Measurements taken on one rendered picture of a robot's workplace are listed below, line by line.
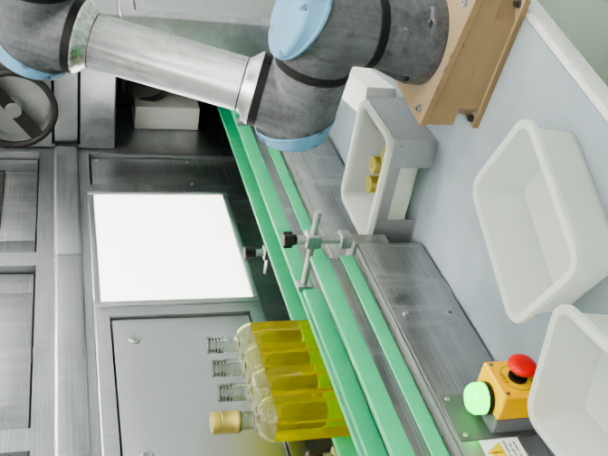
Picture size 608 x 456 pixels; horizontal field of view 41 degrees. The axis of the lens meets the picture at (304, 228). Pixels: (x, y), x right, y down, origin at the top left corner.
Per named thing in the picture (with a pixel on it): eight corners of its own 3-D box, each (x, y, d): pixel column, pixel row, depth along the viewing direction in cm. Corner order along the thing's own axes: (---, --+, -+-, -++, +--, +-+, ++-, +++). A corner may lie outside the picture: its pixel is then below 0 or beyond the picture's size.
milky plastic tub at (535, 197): (568, 327, 107) (509, 330, 105) (521, 185, 118) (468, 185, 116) (647, 268, 93) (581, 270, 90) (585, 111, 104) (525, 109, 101)
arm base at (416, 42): (425, -35, 124) (366, -44, 121) (460, 20, 114) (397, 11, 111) (392, 48, 134) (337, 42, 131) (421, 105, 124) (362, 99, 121)
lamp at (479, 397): (475, 397, 114) (456, 398, 113) (484, 374, 111) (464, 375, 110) (489, 421, 110) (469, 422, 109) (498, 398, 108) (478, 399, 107)
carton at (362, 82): (356, 58, 180) (330, 57, 178) (395, 88, 159) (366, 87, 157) (352, 85, 182) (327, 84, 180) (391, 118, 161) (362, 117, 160)
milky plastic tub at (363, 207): (378, 195, 167) (338, 195, 164) (403, 96, 154) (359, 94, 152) (407, 245, 153) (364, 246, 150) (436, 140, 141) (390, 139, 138)
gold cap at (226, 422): (238, 404, 126) (210, 406, 125) (242, 421, 123) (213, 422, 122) (235, 422, 128) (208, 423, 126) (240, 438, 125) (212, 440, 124)
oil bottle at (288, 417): (373, 409, 136) (248, 418, 130) (380, 384, 133) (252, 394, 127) (384, 434, 132) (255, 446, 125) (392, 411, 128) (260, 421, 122)
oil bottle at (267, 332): (344, 339, 150) (230, 345, 144) (350, 316, 147) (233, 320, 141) (353, 360, 145) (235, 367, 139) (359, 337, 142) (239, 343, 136)
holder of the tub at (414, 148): (375, 217, 169) (340, 217, 167) (405, 98, 154) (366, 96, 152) (403, 267, 156) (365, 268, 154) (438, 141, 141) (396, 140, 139)
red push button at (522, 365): (497, 370, 111) (504, 351, 109) (522, 368, 112) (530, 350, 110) (509, 391, 108) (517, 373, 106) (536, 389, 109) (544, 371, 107)
